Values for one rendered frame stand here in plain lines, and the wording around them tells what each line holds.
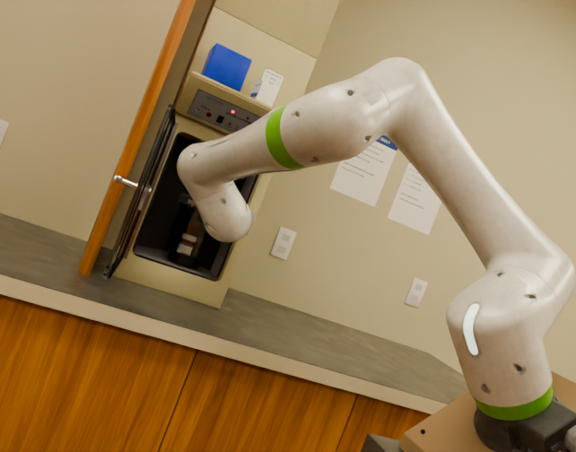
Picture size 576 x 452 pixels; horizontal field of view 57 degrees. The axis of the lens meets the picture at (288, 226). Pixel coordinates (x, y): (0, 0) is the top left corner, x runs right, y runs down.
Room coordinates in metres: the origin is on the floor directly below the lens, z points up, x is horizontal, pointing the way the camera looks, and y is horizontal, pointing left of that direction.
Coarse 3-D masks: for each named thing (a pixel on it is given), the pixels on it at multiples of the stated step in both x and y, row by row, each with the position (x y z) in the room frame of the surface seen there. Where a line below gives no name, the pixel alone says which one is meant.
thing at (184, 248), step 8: (192, 208) 1.50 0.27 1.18; (184, 216) 1.52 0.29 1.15; (192, 216) 1.50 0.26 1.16; (184, 224) 1.51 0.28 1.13; (192, 224) 1.50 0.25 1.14; (200, 224) 1.50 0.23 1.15; (176, 232) 1.53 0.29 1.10; (184, 232) 1.50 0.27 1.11; (192, 232) 1.50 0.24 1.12; (200, 232) 1.51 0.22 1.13; (176, 240) 1.51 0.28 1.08; (184, 240) 1.50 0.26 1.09; (192, 240) 1.50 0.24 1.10; (200, 240) 1.51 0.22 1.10; (176, 248) 1.50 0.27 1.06; (184, 248) 1.50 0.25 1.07; (192, 248) 1.50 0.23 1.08; (200, 248) 1.52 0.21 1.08; (192, 256) 1.50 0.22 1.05; (200, 256) 1.53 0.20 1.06
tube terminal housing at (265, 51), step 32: (224, 32) 1.44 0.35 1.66; (256, 32) 1.46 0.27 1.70; (192, 64) 1.42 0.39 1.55; (256, 64) 1.47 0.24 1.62; (288, 64) 1.50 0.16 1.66; (288, 96) 1.51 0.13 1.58; (192, 128) 1.44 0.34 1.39; (256, 192) 1.52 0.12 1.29; (128, 256) 1.43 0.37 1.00; (160, 288) 1.47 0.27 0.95; (192, 288) 1.49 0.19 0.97; (224, 288) 1.52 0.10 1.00
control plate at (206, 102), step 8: (200, 96) 1.36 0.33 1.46; (208, 96) 1.36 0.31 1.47; (192, 104) 1.38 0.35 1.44; (200, 104) 1.38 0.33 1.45; (208, 104) 1.38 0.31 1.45; (216, 104) 1.38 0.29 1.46; (224, 104) 1.38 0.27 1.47; (232, 104) 1.38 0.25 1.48; (192, 112) 1.40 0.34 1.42; (200, 112) 1.40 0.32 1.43; (216, 112) 1.40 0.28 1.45; (224, 112) 1.39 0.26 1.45; (240, 112) 1.39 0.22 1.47; (248, 112) 1.39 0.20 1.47; (208, 120) 1.42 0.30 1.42; (224, 120) 1.41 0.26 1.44; (232, 120) 1.41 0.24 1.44; (240, 120) 1.41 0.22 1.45; (248, 120) 1.41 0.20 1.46; (256, 120) 1.41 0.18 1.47; (224, 128) 1.43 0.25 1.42; (232, 128) 1.43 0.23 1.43; (240, 128) 1.43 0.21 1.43
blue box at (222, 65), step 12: (216, 48) 1.33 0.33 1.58; (228, 48) 1.34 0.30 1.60; (216, 60) 1.33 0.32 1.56; (228, 60) 1.34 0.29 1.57; (240, 60) 1.35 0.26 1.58; (204, 72) 1.35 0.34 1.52; (216, 72) 1.34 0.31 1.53; (228, 72) 1.35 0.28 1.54; (240, 72) 1.36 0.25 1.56; (228, 84) 1.35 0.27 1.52; (240, 84) 1.36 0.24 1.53
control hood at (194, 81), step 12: (192, 72) 1.32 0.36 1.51; (192, 84) 1.34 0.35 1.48; (204, 84) 1.33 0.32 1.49; (216, 84) 1.34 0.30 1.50; (180, 96) 1.37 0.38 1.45; (192, 96) 1.36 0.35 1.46; (216, 96) 1.36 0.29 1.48; (228, 96) 1.36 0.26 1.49; (240, 96) 1.36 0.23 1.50; (180, 108) 1.39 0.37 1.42; (252, 108) 1.38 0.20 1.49; (264, 108) 1.38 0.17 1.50; (204, 120) 1.42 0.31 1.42; (228, 132) 1.44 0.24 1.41
